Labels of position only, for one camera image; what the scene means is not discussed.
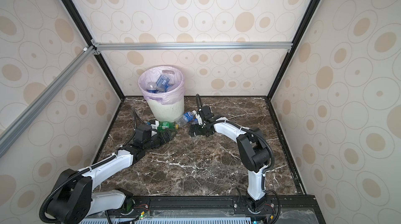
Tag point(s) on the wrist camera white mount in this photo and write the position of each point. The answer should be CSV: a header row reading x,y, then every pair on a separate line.
x,y
204,114
154,124

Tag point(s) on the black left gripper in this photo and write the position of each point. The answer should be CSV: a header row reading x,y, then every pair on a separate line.
x,y
164,141

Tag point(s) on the pink bin liner bag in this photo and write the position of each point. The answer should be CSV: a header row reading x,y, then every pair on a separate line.
x,y
176,89

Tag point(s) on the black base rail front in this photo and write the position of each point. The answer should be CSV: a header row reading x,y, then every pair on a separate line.
x,y
123,207

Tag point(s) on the aluminium rail left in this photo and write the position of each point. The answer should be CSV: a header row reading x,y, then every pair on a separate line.
x,y
19,125

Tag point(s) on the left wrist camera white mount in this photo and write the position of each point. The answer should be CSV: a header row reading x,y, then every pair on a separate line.
x,y
154,124

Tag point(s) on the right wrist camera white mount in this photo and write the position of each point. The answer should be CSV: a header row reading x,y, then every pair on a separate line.
x,y
204,114

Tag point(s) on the white ribbed waste bin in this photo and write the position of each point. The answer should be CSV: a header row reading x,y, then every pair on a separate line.
x,y
166,113

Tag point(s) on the Pocari Sweat bottle label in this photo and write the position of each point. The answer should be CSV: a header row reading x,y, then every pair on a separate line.
x,y
162,83

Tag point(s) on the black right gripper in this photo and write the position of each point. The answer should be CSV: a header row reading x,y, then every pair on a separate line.
x,y
197,132

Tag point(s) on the green bottle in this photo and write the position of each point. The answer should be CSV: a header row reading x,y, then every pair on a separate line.
x,y
162,126

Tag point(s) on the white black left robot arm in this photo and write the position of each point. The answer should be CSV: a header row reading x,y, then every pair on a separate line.
x,y
103,167

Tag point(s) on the blue label white cap bottle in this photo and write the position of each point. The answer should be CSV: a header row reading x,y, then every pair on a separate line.
x,y
152,87

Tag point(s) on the aluminium rail back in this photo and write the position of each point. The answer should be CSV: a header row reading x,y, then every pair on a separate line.
x,y
193,46

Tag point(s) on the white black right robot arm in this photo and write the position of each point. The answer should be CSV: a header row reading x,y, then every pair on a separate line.
x,y
255,154

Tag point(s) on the aluminium rail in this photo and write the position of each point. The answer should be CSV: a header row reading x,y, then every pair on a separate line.
x,y
193,46
19,125

